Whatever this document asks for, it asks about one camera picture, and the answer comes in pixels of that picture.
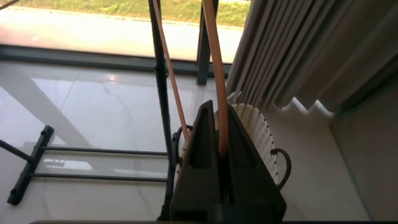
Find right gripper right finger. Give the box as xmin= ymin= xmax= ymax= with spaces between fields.
xmin=207 ymin=104 xmax=287 ymax=222

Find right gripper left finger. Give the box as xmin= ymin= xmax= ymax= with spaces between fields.
xmin=170 ymin=100 xmax=224 ymax=222

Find white laundry basket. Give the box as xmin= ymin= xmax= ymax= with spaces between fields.
xmin=172 ymin=102 xmax=292 ymax=191

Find black clothes rack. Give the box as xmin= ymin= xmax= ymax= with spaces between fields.
xmin=0 ymin=0 xmax=175 ymax=222

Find grey curtain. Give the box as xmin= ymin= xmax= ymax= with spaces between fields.
xmin=225 ymin=0 xmax=398 ymax=113

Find window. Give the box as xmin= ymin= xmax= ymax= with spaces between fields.
xmin=0 ymin=0 xmax=252 ymax=85

